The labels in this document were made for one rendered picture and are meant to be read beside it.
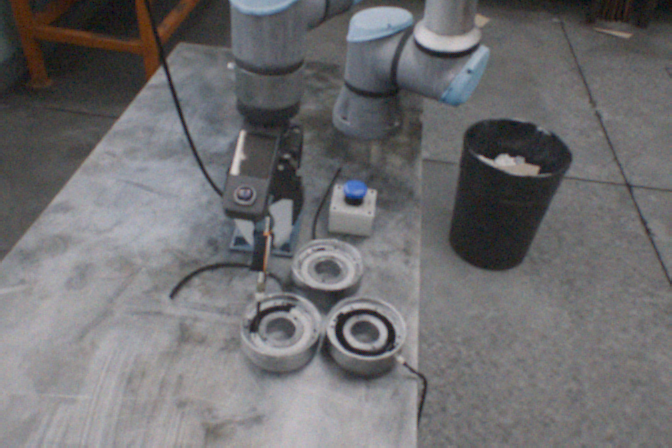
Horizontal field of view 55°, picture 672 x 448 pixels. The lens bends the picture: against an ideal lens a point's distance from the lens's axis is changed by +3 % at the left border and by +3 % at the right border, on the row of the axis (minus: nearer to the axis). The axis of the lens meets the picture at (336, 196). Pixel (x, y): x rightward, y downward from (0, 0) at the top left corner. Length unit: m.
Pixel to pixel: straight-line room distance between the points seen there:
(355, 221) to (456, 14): 0.38
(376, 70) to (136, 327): 0.63
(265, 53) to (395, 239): 0.48
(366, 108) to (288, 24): 0.63
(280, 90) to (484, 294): 1.57
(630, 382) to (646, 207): 0.91
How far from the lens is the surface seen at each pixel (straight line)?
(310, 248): 0.94
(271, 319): 0.85
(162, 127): 1.28
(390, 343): 0.84
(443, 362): 1.91
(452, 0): 1.08
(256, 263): 0.79
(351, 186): 1.00
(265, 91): 0.65
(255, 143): 0.68
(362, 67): 1.21
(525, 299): 2.17
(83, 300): 0.95
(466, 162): 2.01
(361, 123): 1.24
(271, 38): 0.63
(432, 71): 1.13
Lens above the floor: 1.47
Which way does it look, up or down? 38 degrees down
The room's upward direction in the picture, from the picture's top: 6 degrees clockwise
